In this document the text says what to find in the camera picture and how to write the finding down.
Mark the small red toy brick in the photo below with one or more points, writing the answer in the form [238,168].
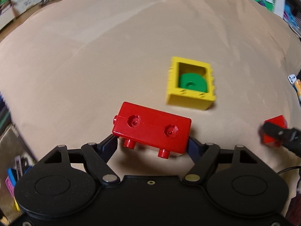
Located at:
[270,131]

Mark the blue toy brick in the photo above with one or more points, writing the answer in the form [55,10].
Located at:
[14,174]

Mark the green round toy piece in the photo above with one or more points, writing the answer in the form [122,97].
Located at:
[193,81]

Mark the yellow window frame brick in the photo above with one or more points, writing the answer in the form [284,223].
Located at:
[189,98]

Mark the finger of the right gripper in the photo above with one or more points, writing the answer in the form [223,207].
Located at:
[291,140]

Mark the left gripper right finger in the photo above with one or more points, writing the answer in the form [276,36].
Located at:
[205,158]

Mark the beige blanket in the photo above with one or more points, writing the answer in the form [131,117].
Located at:
[66,71]

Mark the white dice toy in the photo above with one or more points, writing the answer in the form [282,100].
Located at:
[292,79]

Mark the pink toy brick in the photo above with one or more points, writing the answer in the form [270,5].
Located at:
[10,184]

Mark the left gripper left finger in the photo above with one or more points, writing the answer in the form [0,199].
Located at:
[96,157]

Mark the grey grille toy piece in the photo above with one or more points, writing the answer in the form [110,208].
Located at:
[20,165]

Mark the wicker basket with fabric liner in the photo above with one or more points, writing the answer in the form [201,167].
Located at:
[12,145]

